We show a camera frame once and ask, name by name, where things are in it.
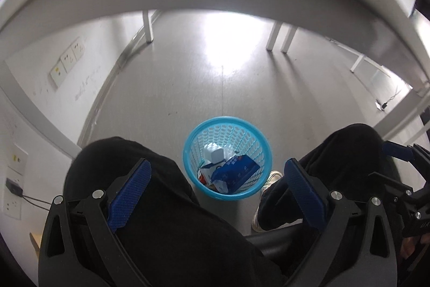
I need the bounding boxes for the white shoe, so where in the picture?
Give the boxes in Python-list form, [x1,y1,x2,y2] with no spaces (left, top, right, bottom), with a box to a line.
[252,171,283,233]

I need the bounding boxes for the black adaptor cable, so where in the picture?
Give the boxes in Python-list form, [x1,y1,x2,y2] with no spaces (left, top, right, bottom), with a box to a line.
[20,194,55,207]

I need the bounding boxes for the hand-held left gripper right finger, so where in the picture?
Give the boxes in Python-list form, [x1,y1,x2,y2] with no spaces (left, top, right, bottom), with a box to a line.
[284,158,397,287]

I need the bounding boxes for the black plug adaptor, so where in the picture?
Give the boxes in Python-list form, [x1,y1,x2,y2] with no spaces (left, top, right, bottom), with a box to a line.
[5,178,23,196]

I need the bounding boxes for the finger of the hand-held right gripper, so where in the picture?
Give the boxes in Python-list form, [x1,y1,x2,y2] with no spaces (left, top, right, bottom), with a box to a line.
[369,172,414,197]
[382,140,430,175]

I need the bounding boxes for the white cardboard box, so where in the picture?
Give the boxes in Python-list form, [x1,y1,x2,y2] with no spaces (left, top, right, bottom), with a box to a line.
[198,161,224,187]

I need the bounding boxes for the white wall socket panel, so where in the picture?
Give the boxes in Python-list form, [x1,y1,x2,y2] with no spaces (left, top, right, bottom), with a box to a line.
[3,142,30,221]
[49,37,85,86]

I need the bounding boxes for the black floor cable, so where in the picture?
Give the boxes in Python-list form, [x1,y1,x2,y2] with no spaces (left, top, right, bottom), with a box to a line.
[374,88,403,112]

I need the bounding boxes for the blue plastic waste basket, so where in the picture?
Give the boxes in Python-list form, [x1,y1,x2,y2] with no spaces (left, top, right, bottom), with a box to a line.
[183,116,273,200]

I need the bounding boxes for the person's right hand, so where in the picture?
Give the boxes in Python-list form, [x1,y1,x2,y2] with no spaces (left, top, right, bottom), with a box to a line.
[401,235,429,258]

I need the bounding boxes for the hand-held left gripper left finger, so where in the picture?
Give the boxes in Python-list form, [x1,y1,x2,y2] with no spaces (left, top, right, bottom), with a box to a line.
[38,158,152,287]

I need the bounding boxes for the white table leg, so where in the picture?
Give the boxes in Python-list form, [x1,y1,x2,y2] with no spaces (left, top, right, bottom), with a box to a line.
[142,9,155,44]
[266,21,298,54]
[350,54,366,73]

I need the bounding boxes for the blue snack bag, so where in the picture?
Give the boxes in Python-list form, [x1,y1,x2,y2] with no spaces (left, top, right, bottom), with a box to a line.
[210,154,261,194]

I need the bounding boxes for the person's right leg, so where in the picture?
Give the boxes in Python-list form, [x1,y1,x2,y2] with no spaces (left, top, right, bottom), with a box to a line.
[258,123,387,231]

